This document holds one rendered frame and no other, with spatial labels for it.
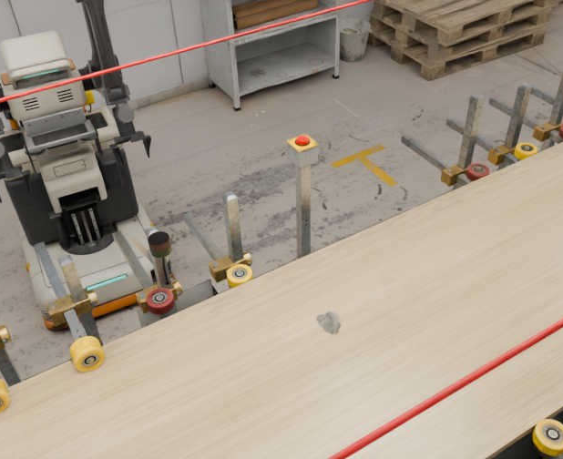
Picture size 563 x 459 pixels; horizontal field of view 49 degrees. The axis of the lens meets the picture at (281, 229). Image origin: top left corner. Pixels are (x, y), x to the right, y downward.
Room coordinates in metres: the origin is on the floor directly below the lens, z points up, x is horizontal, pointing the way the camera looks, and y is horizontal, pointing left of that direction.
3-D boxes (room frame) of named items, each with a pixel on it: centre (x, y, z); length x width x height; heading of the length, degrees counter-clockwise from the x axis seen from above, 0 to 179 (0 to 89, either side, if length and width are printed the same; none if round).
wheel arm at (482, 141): (2.13, -0.86, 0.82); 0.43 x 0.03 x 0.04; 29
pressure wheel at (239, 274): (1.34, 0.14, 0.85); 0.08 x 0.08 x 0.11
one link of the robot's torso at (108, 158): (2.15, 0.82, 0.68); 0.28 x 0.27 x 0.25; 115
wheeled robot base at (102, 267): (2.27, 0.95, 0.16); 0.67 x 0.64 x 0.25; 25
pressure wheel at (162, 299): (1.25, 0.37, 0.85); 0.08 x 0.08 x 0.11
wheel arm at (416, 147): (2.00, -0.64, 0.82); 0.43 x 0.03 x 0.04; 29
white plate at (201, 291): (1.37, 0.36, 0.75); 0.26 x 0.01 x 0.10; 119
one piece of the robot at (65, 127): (2.01, 0.82, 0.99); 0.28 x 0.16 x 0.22; 115
